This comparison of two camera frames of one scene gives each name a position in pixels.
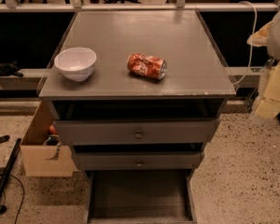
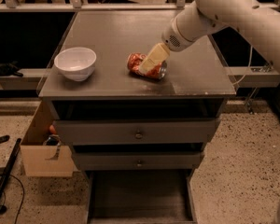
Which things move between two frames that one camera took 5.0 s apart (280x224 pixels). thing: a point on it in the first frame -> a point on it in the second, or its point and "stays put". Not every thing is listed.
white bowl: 77,63 stays put
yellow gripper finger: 276,95 -> 173,41
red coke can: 147,65 stays put
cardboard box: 45,161 stays put
